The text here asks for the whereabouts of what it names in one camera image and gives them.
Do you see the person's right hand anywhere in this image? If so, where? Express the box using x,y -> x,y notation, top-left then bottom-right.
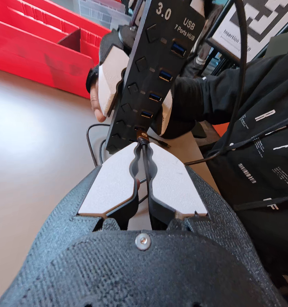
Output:
90,79 -> 108,123

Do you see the red divided bin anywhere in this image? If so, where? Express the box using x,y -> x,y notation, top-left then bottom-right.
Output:
0,0 -> 111,99

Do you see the person's black hoodie torso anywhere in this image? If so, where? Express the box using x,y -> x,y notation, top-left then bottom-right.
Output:
206,44 -> 288,291

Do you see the thin black power cable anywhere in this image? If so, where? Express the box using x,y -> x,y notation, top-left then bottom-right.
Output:
86,123 -> 171,167

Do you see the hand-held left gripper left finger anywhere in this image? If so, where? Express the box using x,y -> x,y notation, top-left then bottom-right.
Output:
78,142 -> 140,218

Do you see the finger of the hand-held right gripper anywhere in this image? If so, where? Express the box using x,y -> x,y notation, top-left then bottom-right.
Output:
156,91 -> 174,136
98,46 -> 130,118

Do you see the clear plastic box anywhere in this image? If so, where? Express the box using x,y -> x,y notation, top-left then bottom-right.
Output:
48,0 -> 133,30

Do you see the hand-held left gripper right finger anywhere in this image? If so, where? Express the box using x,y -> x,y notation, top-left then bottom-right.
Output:
147,142 -> 208,220

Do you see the black usb hub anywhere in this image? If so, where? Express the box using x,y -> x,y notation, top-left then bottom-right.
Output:
105,0 -> 206,154

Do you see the orange sheet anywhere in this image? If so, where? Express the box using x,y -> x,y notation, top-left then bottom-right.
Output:
212,122 -> 230,137

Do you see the printed tag sign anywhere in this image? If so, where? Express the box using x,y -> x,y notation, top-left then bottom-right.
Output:
207,0 -> 288,62

